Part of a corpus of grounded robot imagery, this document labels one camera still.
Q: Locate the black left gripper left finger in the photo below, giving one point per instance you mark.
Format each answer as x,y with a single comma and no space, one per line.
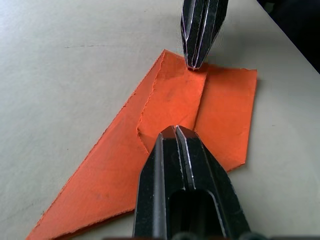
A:
152,190

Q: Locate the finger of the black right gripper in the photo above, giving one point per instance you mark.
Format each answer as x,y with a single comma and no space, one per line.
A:
193,27
213,25

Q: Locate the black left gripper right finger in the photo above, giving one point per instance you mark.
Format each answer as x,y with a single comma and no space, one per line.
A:
212,170

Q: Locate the orange paper sheet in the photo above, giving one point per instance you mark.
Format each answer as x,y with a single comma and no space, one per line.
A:
112,175

